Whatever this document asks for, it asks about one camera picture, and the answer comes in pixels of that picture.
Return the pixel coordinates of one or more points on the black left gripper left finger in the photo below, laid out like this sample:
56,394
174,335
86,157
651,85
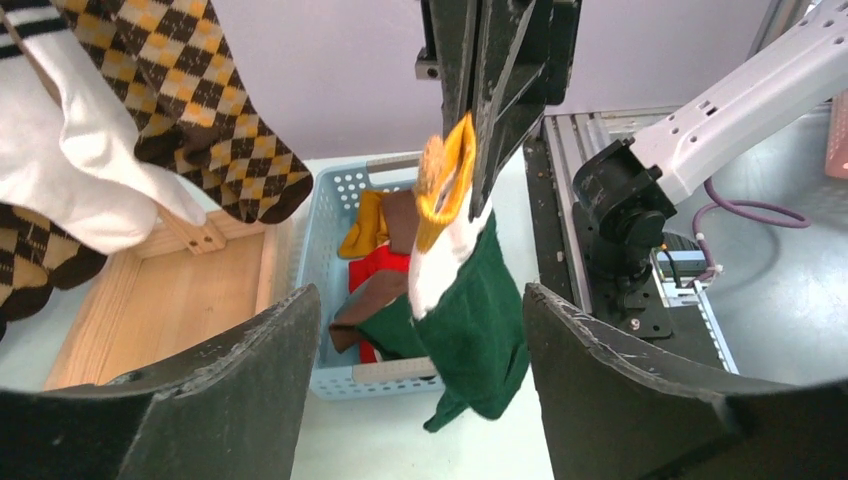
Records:
228,408

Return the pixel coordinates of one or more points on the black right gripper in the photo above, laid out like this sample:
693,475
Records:
505,60

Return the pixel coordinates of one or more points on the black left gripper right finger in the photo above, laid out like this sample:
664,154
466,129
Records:
616,407

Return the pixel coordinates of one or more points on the green sock yellow cuff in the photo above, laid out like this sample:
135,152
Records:
466,309

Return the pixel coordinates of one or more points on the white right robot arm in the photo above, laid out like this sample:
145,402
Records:
662,165

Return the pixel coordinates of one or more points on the wooden hanger stand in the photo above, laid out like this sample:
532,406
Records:
180,286

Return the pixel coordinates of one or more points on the red sock in basket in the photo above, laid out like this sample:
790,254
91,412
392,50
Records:
359,272

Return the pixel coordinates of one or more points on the light blue plastic basket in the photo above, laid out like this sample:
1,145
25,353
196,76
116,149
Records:
335,200

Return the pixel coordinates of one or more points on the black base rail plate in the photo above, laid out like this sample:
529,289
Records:
656,294

